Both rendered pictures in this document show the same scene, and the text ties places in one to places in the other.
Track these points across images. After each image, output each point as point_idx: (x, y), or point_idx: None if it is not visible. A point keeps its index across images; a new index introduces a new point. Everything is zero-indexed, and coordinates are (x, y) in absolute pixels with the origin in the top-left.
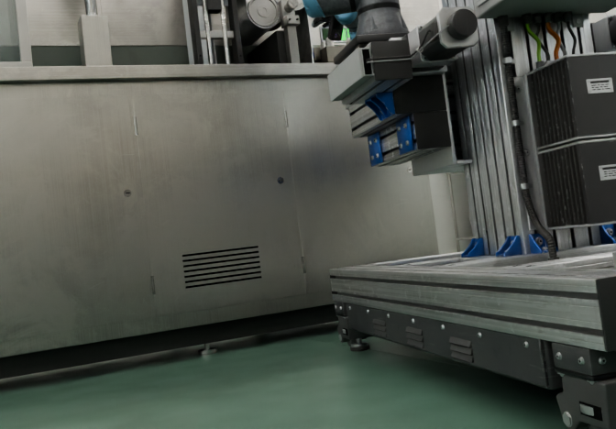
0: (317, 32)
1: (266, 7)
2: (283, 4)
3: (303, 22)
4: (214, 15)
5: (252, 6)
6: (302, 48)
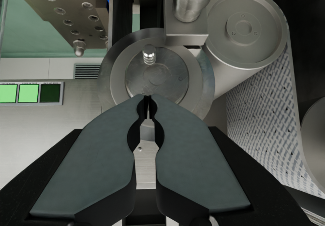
0: (67, 96)
1: (236, 35)
2: (200, 22)
3: (117, 25)
4: (223, 118)
5: (272, 39)
6: None
